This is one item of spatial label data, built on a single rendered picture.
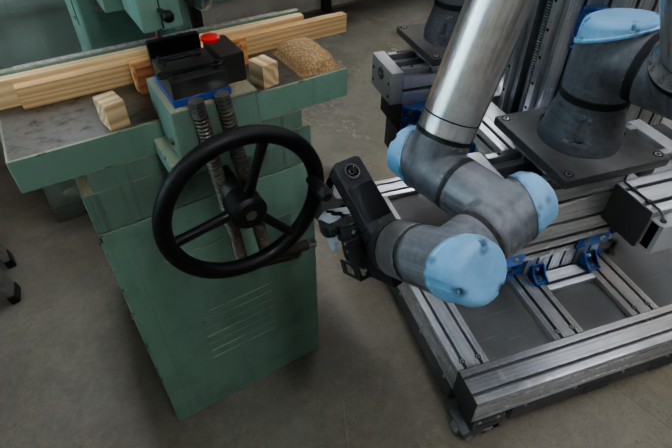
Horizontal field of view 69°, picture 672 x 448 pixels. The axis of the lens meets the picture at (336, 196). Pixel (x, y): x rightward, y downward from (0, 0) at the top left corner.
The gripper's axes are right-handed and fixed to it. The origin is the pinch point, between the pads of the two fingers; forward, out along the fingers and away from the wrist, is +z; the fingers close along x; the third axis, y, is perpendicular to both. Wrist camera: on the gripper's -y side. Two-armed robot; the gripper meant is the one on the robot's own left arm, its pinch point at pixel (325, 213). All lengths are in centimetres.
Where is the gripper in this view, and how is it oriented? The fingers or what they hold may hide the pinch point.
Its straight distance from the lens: 80.7
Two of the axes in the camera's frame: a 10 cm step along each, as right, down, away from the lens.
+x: 8.5, -3.4, 4.0
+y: 2.6, 9.4, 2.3
